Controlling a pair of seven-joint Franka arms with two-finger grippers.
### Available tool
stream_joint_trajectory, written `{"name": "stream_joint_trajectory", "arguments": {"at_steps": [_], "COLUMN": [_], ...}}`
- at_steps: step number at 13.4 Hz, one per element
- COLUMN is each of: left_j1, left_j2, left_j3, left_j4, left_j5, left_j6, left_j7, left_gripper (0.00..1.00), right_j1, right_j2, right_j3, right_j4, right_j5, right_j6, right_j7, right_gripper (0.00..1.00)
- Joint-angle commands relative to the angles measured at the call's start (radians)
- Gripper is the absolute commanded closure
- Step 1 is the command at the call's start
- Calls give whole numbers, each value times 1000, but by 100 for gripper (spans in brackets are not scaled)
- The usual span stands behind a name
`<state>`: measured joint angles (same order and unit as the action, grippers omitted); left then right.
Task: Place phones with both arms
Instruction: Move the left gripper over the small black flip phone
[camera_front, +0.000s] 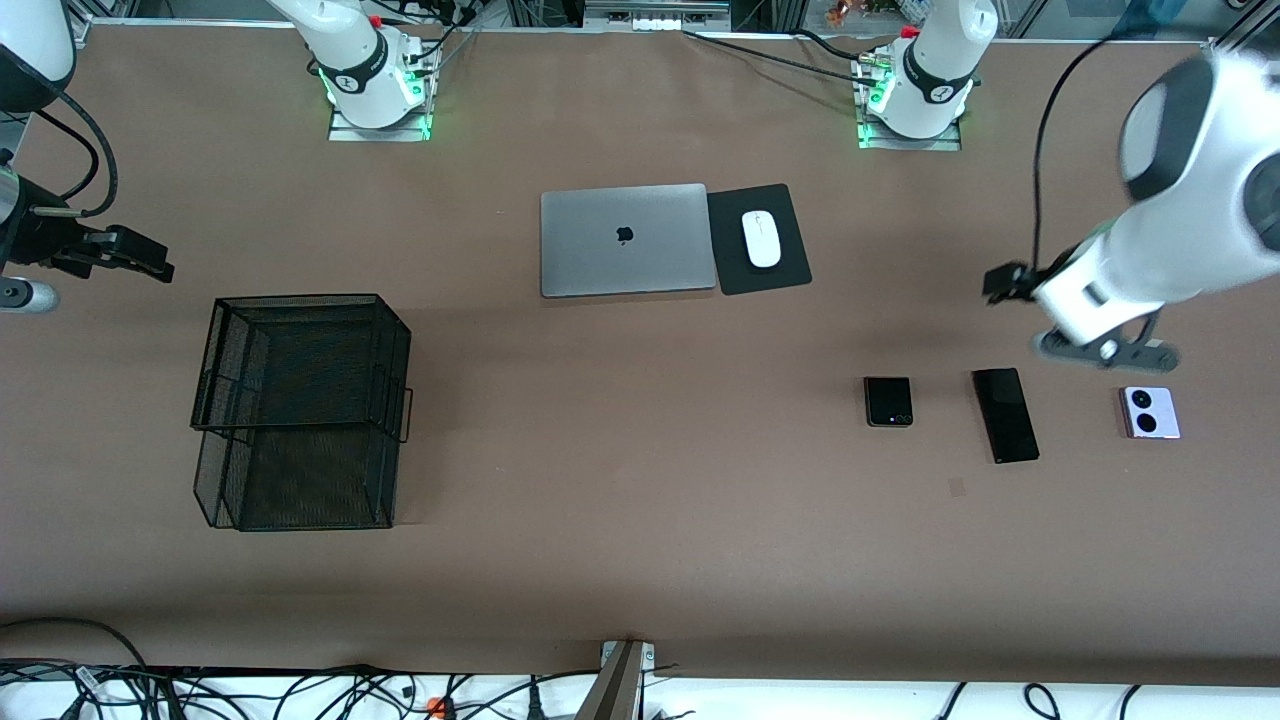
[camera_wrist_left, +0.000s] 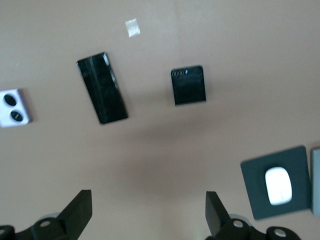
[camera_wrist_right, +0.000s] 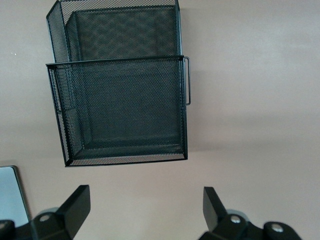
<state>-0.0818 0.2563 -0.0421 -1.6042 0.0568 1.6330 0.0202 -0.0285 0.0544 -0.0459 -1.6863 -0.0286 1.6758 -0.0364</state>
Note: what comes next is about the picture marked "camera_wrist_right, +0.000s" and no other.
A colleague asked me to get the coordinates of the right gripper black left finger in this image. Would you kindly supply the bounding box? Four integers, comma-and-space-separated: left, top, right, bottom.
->
0, 184, 91, 240

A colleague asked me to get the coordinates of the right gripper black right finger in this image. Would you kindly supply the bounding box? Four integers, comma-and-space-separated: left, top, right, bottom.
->
199, 186, 301, 240

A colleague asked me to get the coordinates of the silver closed laptop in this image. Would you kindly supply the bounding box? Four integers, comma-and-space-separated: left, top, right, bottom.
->
0, 165, 31, 222

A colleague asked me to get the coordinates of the black mesh two-tier organizer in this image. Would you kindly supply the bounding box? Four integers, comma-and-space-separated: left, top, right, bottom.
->
45, 0, 192, 168

